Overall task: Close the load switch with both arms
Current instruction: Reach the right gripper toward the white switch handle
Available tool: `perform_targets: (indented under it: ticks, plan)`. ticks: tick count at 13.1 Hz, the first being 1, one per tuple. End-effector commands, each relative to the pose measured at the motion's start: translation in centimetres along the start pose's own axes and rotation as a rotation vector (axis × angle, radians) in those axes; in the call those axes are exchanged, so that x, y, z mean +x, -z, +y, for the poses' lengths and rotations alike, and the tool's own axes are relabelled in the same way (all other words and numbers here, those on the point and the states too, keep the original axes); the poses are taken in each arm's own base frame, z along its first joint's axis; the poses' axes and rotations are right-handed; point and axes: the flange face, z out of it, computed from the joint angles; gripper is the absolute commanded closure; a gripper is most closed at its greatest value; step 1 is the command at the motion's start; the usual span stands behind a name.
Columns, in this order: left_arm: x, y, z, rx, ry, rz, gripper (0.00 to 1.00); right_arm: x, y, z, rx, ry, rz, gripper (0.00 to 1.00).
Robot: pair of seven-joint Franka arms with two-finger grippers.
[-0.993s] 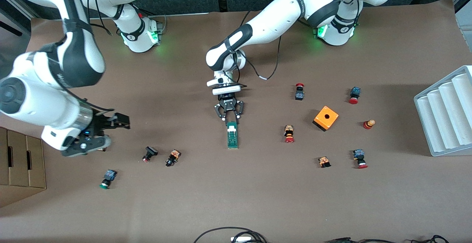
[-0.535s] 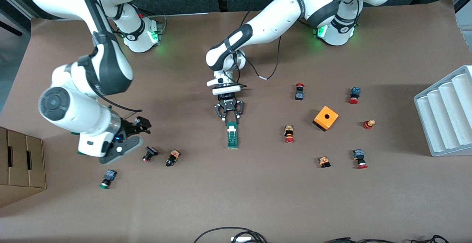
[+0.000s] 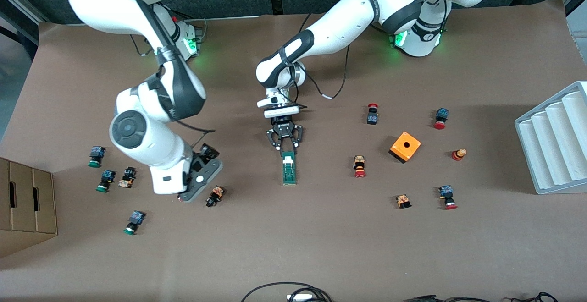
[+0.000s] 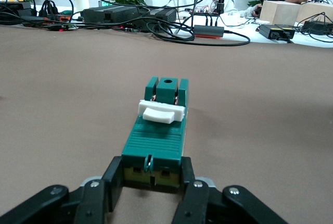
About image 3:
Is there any green rail terminal block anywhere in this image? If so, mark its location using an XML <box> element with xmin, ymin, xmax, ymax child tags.
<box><xmin>282</xmin><ymin>152</ymin><xmax>297</xmax><ymax>186</ymax></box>

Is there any brown table mat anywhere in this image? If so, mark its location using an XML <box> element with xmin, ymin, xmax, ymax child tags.
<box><xmin>0</xmin><ymin>0</ymin><xmax>587</xmax><ymax>302</ymax></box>

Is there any brown cardboard box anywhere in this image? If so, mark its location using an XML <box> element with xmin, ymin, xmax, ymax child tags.
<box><xmin>0</xmin><ymin>158</ymin><xmax>58</xmax><ymax>259</ymax></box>

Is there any grey ridged tray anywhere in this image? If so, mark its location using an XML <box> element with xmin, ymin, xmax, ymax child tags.
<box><xmin>514</xmin><ymin>81</ymin><xmax>587</xmax><ymax>195</ymax></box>

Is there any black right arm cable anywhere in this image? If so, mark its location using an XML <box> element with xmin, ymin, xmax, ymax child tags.
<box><xmin>174</xmin><ymin>118</ymin><xmax>216</xmax><ymax>134</ymax></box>

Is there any black selector switch orange block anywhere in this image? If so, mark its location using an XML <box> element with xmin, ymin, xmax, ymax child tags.
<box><xmin>205</xmin><ymin>186</ymin><xmax>226</xmax><ymax>208</ymax></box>

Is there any black cable with white tag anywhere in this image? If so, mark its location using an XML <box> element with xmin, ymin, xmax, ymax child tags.
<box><xmin>296</xmin><ymin>11</ymin><xmax>351</xmax><ymax>101</ymax></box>

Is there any beige black switch part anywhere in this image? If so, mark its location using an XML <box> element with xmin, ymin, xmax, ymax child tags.
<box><xmin>118</xmin><ymin>167</ymin><xmax>138</xmax><ymax>189</ymax></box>

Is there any green mushroom pushbutton switch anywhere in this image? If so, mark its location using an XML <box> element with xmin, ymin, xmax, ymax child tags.
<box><xmin>123</xmin><ymin>210</ymin><xmax>146</xmax><ymax>236</ymax></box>
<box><xmin>96</xmin><ymin>170</ymin><xmax>116</xmax><ymax>193</ymax></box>
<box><xmin>88</xmin><ymin>146</ymin><xmax>106</xmax><ymax>168</ymax></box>

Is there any orange button enclosure box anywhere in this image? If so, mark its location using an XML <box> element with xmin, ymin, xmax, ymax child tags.
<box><xmin>389</xmin><ymin>131</ymin><xmax>421</xmax><ymax>164</ymax></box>

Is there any black looped cable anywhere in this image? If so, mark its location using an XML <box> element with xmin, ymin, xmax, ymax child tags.
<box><xmin>241</xmin><ymin>282</ymin><xmax>333</xmax><ymax>302</ymax></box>

